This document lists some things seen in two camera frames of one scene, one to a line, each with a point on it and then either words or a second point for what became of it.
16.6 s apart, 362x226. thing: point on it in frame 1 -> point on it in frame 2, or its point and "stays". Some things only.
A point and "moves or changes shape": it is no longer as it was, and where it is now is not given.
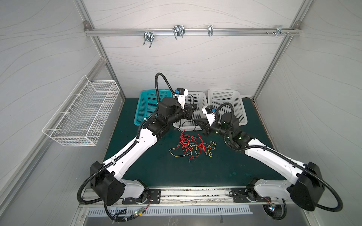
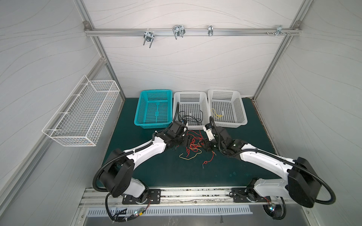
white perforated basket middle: (199, 98) stays
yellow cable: (209, 151) moves or changes shape
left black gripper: (188, 111) -> (186, 141)
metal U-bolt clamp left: (149, 36) stays
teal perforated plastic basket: (147, 106) stays
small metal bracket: (210, 30) stays
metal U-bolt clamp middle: (178, 30) stays
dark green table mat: (189, 158) stays
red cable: (187, 142) moves or changes shape
